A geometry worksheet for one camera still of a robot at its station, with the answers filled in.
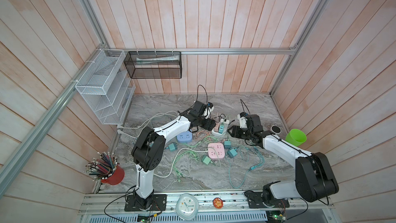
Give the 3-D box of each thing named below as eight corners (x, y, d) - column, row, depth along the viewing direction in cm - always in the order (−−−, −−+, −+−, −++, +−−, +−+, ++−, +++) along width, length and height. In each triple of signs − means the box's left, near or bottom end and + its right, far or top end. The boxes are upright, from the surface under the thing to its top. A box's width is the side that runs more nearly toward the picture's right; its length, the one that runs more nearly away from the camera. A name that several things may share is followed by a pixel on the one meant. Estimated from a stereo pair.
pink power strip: (208, 159, 88) (208, 157, 86) (207, 144, 94) (207, 142, 92) (225, 159, 88) (226, 157, 86) (223, 144, 94) (224, 142, 92)
